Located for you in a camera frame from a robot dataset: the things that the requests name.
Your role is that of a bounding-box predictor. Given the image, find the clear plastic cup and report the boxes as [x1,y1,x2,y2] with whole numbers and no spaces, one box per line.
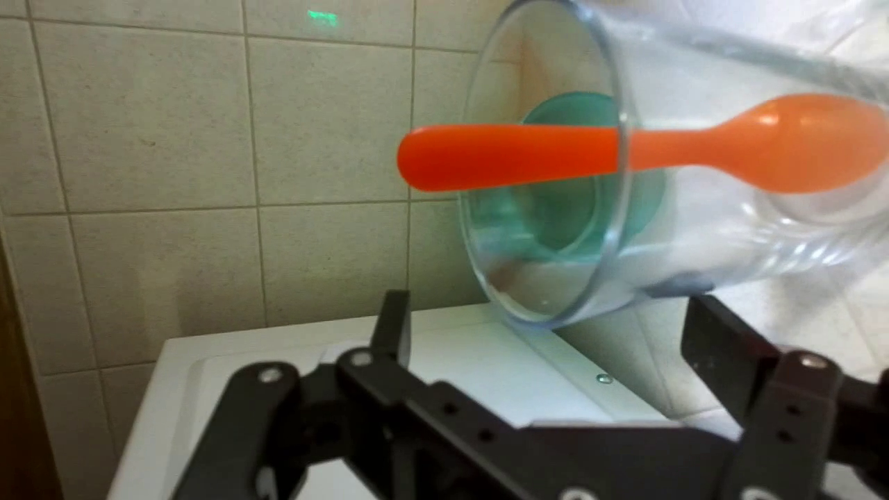
[458,0,889,329]

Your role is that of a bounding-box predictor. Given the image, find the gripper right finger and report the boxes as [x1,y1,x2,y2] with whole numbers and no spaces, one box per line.
[681,294,889,500]

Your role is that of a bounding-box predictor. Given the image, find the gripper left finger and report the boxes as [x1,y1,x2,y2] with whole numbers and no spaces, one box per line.
[172,290,551,500]

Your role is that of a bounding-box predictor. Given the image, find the orange plastic spoon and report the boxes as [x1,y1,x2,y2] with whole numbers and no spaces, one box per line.
[396,93,889,195]

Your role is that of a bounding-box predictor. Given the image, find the blue cup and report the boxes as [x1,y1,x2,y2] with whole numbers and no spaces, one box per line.
[486,91,667,265]

